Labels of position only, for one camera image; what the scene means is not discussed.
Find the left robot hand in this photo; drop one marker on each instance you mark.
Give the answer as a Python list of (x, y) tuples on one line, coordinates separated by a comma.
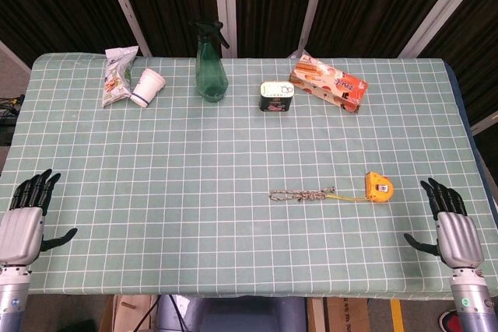
[(21, 231)]

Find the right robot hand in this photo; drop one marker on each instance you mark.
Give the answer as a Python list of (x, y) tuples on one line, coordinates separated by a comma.
[(457, 233)]

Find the yellow tape measure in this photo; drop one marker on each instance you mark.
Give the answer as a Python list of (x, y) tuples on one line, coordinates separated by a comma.
[(379, 187)]

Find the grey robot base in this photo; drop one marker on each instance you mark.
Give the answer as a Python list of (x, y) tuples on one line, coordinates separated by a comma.
[(229, 314)]

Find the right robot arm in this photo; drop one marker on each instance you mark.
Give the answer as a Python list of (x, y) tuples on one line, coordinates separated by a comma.
[(471, 297)]

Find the light wooden board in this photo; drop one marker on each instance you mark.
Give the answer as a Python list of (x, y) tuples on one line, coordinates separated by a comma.
[(130, 312)]

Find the brown cardboard box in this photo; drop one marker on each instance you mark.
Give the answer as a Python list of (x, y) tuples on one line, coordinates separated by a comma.
[(346, 314)]

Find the white snack bag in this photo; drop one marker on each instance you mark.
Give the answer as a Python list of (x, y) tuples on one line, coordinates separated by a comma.
[(118, 75)]

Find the white paper cup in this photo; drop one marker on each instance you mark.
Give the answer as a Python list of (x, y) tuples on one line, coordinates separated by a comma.
[(148, 86)]

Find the orange biscuit box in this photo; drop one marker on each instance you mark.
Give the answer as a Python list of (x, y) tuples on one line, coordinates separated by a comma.
[(328, 83)]

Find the green checkered tablecloth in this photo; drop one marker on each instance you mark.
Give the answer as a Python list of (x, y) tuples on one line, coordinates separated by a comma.
[(241, 176)]

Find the green food tin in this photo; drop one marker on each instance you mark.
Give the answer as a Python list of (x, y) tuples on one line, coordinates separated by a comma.
[(276, 96)]

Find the green spray bottle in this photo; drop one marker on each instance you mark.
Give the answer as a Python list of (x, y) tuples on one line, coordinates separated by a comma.
[(210, 67)]

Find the white partition frame post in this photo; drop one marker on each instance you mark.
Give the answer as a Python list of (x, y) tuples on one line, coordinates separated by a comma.
[(443, 7), (310, 5), (123, 3), (225, 1)]

